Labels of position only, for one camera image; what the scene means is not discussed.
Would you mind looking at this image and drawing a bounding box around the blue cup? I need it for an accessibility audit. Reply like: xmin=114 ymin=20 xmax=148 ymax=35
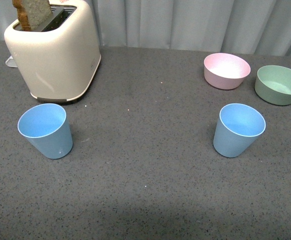
xmin=213 ymin=103 xmax=266 ymax=158
xmin=17 ymin=103 xmax=73 ymax=160

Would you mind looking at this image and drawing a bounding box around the pink bowl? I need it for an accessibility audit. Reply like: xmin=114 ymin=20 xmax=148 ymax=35
xmin=203 ymin=53 xmax=251 ymax=90

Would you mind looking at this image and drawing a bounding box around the cream white toaster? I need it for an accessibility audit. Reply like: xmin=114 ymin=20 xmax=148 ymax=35
xmin=4 ymin=0 xmax=101 ymax=102

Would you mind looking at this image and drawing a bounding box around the green bowl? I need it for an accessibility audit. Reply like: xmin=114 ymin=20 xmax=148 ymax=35
xmin=254 ymin=65 xmax=291 ymax=106

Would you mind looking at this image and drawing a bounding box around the grey curtain backdrop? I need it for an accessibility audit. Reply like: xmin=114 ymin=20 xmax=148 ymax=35
xmin=0 ymin=0 xmax=291 ymax=57

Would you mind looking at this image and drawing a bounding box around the slice of brown toast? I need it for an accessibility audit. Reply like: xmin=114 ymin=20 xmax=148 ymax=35
xmin=12 ymin=0 xmax=52 ymax=32

